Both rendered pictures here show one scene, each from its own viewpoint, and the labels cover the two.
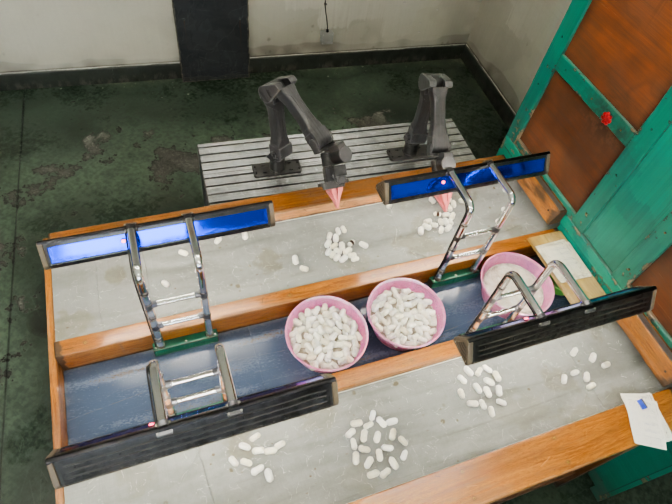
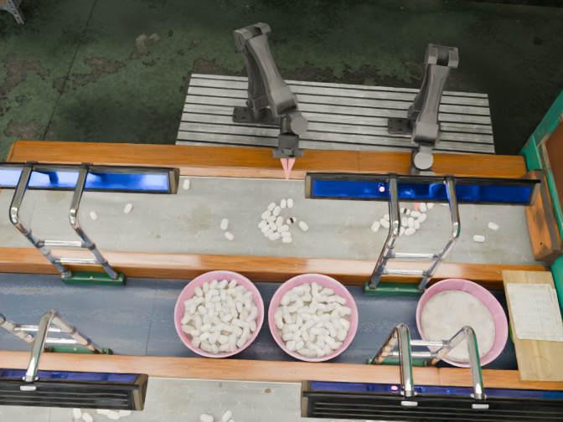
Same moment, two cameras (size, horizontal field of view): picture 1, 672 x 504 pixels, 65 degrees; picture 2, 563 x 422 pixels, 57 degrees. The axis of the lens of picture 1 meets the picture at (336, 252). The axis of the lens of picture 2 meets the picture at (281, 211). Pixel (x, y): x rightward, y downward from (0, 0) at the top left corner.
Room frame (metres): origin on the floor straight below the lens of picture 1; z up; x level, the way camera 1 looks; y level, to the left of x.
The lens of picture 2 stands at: (0.49, -0.43, 2.28)
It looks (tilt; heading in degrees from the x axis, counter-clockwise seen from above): 61 degrees down; 31
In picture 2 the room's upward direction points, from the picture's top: straight up
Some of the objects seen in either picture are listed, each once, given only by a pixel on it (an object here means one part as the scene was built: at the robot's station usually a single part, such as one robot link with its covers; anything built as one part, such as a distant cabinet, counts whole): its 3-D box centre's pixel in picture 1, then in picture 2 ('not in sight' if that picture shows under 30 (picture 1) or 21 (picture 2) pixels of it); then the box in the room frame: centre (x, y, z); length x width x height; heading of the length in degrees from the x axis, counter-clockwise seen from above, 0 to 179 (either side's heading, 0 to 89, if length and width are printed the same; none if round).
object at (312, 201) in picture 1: (307, 214); (267, 174); (1.35, 0.14, 0.67); 1.81 x 0.12 x 0.19; 119
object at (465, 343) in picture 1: (561, 318); (442, 402); (0.83, -0.64, 1.08); 0.62 x 0.08 x 0.07; 119
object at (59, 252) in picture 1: (163, 228); (64, 172); (0.85, 0.48, 1.08); 0.62 x 0.08 x 0.07; 119
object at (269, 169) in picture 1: (277, 162); (258, 110); (1.56, 0.31, 0.71); 0.20 x 0.07 x 0.08; 115
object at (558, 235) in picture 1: (567, 269); (536, 323); (1.26, -0.85, 0.77); 0.33 x 0.15 x 0.01; 29
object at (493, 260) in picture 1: (512, 289); (457, 325); (1.15, -0.66, 0.72); 0.27 x 0.27 x 0.10
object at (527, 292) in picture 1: (519, 325); (418, 379); (0.89, -0.60, 0.90); 0.20 x 0.19 x 0.45; 119
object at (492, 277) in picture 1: (511, 291); (456, 326); (1.15, -0.66, 0.71); 0.22 x 0.22 x 0.06
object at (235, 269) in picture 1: (325, 247); (264, 218); (1.16, 0.04, 0.73); 1.81 x 0.30 x 0.02; 119
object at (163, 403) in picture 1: (200, 415); (43, 365); (0.43, 0.25, 0.90); 0.20 x 0.19 x 0.45; 119
